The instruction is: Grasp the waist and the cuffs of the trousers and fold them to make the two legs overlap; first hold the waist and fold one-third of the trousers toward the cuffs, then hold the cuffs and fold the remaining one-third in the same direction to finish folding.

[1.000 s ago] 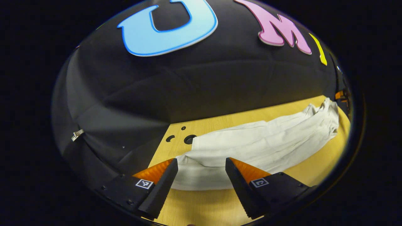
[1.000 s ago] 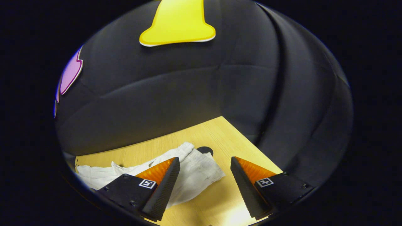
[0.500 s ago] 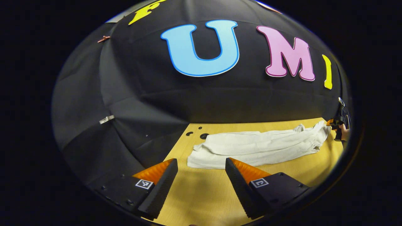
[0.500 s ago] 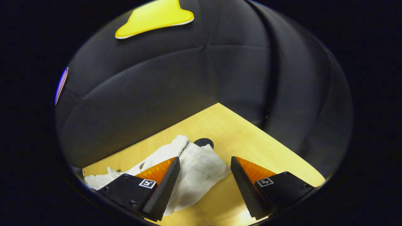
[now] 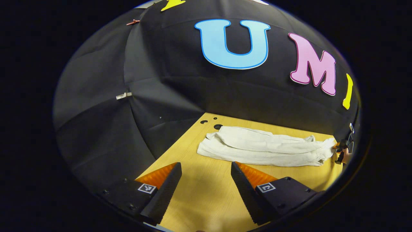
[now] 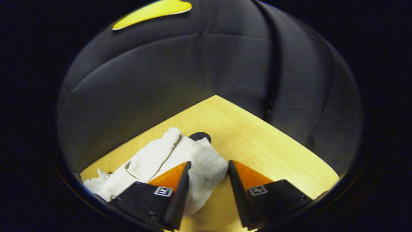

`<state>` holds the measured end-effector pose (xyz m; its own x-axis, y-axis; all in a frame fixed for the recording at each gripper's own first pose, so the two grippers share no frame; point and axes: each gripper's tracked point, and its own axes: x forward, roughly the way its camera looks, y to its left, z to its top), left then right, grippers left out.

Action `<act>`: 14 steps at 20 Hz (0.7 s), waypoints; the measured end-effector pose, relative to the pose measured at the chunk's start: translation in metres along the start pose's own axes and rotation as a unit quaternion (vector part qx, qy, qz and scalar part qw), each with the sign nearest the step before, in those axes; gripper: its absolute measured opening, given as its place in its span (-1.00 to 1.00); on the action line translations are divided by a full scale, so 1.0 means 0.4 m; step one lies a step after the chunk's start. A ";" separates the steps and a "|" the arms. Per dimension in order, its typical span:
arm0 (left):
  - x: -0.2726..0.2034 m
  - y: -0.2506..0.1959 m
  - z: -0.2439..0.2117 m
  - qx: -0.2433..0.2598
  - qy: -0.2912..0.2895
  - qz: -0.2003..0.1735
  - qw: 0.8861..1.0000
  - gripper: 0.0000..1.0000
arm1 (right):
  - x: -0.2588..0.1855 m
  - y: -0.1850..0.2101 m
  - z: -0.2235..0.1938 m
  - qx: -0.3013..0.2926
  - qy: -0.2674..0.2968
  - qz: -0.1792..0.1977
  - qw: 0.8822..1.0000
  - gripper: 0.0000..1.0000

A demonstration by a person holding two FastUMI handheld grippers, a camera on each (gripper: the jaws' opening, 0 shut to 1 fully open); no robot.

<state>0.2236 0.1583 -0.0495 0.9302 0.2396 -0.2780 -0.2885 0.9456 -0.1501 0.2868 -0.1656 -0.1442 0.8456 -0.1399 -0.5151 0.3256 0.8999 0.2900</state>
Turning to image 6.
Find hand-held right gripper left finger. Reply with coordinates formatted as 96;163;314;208
109;161;192;231

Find white jeans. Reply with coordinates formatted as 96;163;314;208
83;127;229;216

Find black backdrop cloth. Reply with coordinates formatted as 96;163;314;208
56;0;365;182

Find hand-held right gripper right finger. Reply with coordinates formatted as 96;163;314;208
228;159;313;231

